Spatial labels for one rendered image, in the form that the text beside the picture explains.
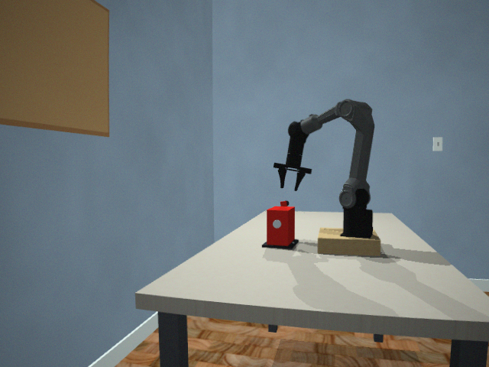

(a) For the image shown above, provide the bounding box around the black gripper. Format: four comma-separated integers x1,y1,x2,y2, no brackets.
274,153,312,191

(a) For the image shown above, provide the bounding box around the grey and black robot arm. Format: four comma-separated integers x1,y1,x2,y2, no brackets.
287,99,374,239

